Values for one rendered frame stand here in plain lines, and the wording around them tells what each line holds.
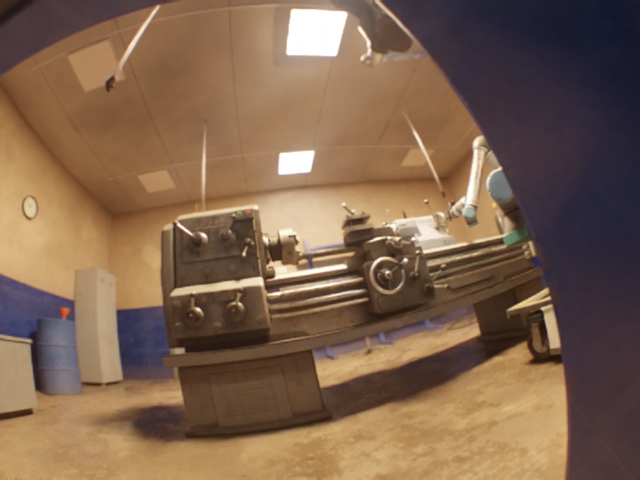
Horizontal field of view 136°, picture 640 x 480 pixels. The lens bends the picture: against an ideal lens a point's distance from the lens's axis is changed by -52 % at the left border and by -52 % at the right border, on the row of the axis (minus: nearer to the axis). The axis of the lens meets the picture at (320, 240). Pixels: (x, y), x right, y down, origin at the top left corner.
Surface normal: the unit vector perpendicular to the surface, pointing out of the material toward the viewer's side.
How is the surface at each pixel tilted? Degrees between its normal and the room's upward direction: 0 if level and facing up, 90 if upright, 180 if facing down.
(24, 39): 180
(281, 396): 90
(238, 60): 180
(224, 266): 90
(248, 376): 90
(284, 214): 90
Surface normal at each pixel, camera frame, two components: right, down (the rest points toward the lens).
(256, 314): 0.15, -0.36
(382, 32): 0.20, 0.92
